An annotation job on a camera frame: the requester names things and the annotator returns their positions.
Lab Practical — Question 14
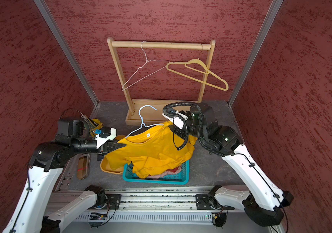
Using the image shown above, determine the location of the light blue wire hanger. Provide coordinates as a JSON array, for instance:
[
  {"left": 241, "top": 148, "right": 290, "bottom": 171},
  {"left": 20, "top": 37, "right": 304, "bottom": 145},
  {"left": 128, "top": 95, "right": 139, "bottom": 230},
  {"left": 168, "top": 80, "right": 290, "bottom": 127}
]
[{"left": 125, "top": 105, "right": 164, "bottom": 138}]

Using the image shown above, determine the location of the yellow t-shirt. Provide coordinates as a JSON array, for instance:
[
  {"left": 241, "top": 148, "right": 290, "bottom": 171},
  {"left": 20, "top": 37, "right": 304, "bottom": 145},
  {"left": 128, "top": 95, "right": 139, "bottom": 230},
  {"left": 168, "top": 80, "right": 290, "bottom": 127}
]
[{"left": 107, "top": 121, "right": 198, "bottom": 179}]

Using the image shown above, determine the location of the pink printed t-shirt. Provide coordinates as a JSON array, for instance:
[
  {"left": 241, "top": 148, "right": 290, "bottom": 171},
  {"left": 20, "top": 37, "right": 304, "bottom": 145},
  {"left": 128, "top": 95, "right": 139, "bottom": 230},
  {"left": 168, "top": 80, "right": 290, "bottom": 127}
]
[{"left": 147, "top": 171, "right": 173, "bottom": 180}]

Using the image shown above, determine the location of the white wire hanger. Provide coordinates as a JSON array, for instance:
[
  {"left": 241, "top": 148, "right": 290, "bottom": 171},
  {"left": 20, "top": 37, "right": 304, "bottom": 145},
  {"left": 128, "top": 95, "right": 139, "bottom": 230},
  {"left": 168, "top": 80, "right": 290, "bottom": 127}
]
[{"left": 121, "top": 41, "right": 170, "bottom": 92}]

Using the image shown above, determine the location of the cream plastic hanger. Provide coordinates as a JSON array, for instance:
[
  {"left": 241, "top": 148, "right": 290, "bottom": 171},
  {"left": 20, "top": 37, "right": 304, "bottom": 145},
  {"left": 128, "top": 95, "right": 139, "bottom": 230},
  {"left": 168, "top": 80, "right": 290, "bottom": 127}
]
[{"left": 166, "top": 59, "right": 229, "bottom": 91}]

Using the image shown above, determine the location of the dark red t-shirt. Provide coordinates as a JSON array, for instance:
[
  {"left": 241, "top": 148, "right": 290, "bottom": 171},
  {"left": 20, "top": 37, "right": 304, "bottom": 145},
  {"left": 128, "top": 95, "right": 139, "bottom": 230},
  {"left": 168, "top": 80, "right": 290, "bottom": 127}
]
[{"left": 167, "top": 166, "right": 182, "bottom": 174}]

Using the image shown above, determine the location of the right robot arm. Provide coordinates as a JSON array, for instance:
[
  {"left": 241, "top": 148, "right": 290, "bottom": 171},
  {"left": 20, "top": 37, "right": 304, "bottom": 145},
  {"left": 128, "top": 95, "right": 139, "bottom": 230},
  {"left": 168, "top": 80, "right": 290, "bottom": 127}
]
[{"left": 163, "top": 102, "right": 294, "bottom": 228}]

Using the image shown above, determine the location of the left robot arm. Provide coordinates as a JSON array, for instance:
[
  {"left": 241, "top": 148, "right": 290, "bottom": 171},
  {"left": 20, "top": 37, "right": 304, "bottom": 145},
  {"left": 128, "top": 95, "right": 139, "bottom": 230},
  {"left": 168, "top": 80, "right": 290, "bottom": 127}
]
[{"left": 3, "top": 117, "right": 124, "bottom": 233}]

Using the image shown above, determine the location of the yellow pencil cup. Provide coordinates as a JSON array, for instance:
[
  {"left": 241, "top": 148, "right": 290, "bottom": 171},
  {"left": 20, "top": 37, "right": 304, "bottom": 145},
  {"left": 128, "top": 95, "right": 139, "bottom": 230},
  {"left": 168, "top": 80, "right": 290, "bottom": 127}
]
[{"left": 90, "top": 119, "right": 104, "bottom": 137}]

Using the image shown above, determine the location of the pencils bundle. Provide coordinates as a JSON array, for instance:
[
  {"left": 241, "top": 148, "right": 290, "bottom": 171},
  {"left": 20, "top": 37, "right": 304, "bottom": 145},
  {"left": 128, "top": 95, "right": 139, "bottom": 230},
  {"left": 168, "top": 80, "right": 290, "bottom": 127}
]
[{"left": 82, "top": 115, "right": 97, "bottom": 130}]

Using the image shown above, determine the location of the yellow plastic tray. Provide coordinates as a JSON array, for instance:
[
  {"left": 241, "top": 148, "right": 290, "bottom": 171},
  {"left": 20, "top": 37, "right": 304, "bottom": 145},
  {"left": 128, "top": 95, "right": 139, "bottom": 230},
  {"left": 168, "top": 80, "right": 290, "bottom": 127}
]
[{"left": 98, "top": 136, "right": 125, "bottom": 175}]

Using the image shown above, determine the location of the plaid pencil case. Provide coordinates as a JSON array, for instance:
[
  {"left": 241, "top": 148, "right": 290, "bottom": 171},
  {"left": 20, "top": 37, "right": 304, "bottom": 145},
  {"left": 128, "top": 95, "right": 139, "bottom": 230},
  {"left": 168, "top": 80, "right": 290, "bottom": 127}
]
[{"left": 77, "top": 153, "right": 90, "bottom": 180}]

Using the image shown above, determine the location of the wooden clothes rack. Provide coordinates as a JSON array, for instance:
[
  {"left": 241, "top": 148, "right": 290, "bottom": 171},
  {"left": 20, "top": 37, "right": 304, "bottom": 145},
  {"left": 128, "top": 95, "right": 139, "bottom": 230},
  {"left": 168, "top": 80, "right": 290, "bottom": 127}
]
[{"left": 107, "top": 37, "right": 216, "bottom": 126}]

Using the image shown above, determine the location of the teal plastic basket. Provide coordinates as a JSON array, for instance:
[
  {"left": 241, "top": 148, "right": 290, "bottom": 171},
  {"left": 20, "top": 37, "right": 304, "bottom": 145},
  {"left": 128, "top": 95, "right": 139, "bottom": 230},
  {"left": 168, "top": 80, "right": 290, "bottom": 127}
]
[{"left": 122, "top": 161, "right": 189, "bottom": 185}]

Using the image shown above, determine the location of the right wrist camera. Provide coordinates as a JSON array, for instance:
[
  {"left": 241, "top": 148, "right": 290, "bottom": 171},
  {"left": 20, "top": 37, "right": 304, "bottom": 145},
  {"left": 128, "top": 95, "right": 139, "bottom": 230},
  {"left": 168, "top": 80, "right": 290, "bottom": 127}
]
[{"left": 162, "top": 111, "right": 188, "bottom": 130}]

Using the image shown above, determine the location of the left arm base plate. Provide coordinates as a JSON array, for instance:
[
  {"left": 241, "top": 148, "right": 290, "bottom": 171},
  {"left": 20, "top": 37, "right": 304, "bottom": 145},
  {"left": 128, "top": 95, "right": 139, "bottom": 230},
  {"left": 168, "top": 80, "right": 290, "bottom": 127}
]
[{"left": 88, "top": 194, "right": 122, "bottom": 211}]

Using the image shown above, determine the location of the aluminium mounting rail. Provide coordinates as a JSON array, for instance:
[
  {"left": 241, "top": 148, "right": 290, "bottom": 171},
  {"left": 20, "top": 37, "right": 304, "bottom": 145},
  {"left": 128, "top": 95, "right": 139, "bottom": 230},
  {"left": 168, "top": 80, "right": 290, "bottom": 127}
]
[{"left": 27, "top": 186, "right": 284, "bottom": 233}]

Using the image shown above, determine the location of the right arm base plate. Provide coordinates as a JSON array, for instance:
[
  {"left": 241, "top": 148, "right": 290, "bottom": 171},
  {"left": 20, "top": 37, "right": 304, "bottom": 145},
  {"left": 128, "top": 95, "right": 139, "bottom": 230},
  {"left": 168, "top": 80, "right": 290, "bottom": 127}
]
[{"left": 195, "top": 194, "right": 235, "bottom": 211}]

